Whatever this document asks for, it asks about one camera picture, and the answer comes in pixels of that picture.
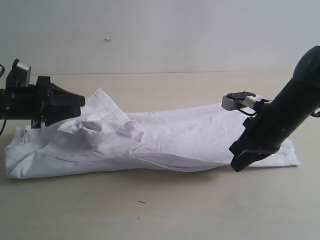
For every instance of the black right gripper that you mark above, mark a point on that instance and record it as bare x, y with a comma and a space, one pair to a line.
246, 150

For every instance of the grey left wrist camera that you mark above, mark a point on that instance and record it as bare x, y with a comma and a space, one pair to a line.
19, 75

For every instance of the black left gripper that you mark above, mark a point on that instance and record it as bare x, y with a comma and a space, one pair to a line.
51, 100

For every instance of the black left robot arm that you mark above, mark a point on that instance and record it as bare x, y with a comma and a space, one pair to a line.
19, 103

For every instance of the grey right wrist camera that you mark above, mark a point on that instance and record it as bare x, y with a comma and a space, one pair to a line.
247, 103

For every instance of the small white wall hook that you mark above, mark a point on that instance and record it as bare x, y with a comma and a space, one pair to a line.
108, 39

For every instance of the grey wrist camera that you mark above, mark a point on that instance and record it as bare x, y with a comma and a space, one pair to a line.
19, 75
247, 103

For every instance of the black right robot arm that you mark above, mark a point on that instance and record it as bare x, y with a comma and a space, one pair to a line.
273, 122

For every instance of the white t-shirt red lettering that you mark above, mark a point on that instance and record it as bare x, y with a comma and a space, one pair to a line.
106, 139

